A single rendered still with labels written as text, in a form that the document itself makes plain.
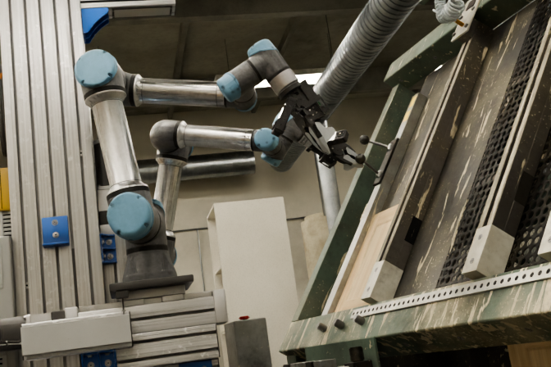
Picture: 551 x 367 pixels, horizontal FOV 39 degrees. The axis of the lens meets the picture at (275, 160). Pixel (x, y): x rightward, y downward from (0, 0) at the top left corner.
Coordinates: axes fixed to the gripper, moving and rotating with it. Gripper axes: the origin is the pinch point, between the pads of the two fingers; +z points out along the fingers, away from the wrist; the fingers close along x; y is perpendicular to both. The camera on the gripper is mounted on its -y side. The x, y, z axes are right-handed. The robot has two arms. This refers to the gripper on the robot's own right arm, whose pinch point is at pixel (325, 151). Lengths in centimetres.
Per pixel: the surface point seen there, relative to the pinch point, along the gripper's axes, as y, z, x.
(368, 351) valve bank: -18, 52, 17
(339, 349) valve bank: -20, 49, 36
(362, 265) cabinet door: 8, 34, 54
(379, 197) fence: 31, 18, 64
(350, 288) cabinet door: -1, 38, 55
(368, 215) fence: 23, 21, 63
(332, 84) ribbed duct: 229, -97, 492
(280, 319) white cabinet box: 44, 51, 422
